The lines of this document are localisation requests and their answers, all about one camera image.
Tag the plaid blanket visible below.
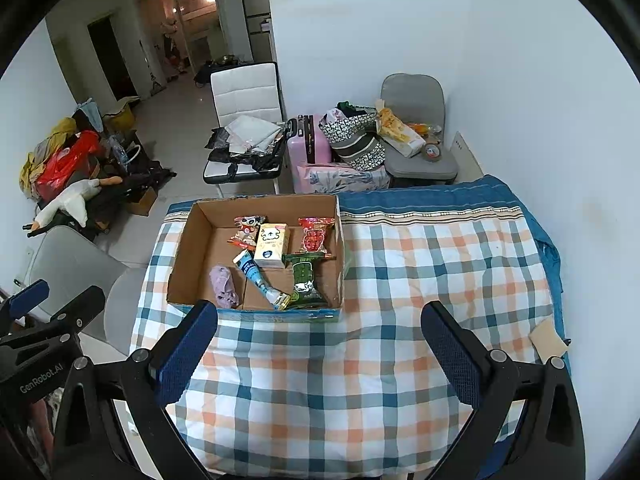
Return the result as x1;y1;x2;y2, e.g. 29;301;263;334
129;175;556;471

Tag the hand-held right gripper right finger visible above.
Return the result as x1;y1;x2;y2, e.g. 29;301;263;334
421;301;587;480

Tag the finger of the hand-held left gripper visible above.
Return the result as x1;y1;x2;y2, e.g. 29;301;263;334
0;285;107;348
0;280;51;333

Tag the yellow plastic bag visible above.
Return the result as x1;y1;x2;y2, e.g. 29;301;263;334
102;97;138;133

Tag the blue toothpaste tube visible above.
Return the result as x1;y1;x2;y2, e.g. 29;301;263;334
232;250;293;310

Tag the small cardboard box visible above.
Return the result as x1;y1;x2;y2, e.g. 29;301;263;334
125;187;158;217

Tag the pile of grey bags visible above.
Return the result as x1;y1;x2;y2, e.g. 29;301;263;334
205;115;286;171

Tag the cartoon print snack packet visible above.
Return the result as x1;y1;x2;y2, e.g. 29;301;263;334
229;215;267;251

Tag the pink floral package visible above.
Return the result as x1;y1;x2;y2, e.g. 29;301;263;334
297;162;391;195

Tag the cream tissue pack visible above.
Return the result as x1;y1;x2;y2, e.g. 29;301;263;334
253;222;290;267

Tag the blue bed sheet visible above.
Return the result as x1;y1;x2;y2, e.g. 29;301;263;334
337;174;571;480

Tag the black folded stroller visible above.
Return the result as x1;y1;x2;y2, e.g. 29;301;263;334
75;170;178;241

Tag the grey plastic chair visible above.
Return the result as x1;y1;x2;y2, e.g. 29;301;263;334
27;225;148;356

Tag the red snack packet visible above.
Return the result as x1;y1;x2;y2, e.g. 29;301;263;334
298;216;337;257

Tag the flat cardboard piece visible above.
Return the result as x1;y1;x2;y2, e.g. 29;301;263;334
531;321;563;363

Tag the purple sock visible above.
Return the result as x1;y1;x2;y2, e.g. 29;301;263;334
209;265;240;309

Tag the yellow cloth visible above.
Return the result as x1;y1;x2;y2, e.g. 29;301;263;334
19;116;78;188

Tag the red plastic bag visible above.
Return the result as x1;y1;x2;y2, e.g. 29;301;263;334
36;130;101;201

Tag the black white patterned tote bag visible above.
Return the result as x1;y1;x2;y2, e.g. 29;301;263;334
319;102;387;171

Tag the white goose plush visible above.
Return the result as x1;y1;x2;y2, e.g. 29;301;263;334
27;177;123;233

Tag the pink suitcase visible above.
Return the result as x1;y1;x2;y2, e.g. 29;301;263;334
286;115;333;166

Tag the white panel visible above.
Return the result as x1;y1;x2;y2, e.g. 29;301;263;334
451;131;485;173

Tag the green wet wipes pack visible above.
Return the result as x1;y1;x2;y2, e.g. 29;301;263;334
282;254;326;309

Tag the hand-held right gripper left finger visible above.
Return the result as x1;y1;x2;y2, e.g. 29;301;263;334
50;300;219;480

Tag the white padded chair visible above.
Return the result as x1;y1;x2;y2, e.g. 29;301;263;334
202;62;286;196

